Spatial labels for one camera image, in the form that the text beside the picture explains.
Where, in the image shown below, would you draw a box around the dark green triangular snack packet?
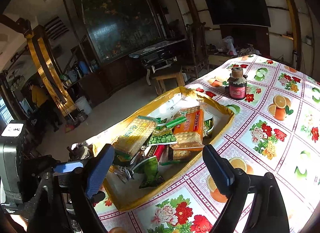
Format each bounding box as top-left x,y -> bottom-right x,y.
133,156 -> 165,189

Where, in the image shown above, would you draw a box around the yellow green cracker pack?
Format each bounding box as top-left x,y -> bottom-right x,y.
112,115 -> 159,158

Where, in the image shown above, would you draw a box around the dark green beef cracker packet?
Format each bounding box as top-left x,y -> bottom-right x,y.
203,111 -> 214,138

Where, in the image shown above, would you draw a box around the orange soda cracker pack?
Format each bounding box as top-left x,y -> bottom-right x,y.
171,106 -> 204,151

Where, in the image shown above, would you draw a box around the red small snack bar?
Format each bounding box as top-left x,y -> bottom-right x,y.
146,145 -> 166,161

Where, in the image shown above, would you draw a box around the green peas snack packet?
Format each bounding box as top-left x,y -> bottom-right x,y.
147,126 -> 177,146

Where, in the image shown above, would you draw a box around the silver foil snack packet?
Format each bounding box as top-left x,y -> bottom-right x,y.
109,152 -> 145,184

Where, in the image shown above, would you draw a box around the small green candy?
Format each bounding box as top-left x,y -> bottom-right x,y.
165,116 -> 187,129

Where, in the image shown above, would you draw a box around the person's left hand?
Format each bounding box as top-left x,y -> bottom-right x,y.
109,227 -> 127,233

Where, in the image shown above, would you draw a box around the gold rimmed white tray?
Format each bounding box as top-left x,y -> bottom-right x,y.
88,87 -> 234,211

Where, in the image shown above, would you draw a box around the white bucket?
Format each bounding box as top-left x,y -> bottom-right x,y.
75,96 -> 92,115

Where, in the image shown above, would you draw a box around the person in yellow top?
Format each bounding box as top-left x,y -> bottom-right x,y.
29,81 -> 62,132

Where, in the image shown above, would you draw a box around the dark jar with cork lid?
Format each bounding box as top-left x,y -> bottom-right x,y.
228,67 -> 247,100

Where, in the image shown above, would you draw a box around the wooden stool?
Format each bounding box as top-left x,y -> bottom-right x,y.
151,70 -> 185,96

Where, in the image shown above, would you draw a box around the dark wooden chair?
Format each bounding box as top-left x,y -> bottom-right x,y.
182,22 -> 210,79

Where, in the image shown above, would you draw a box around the large fish tank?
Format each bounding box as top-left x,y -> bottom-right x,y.
73,0 -> 164,64

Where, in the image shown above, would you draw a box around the wall television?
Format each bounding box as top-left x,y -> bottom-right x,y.
205,0 -> 271,27

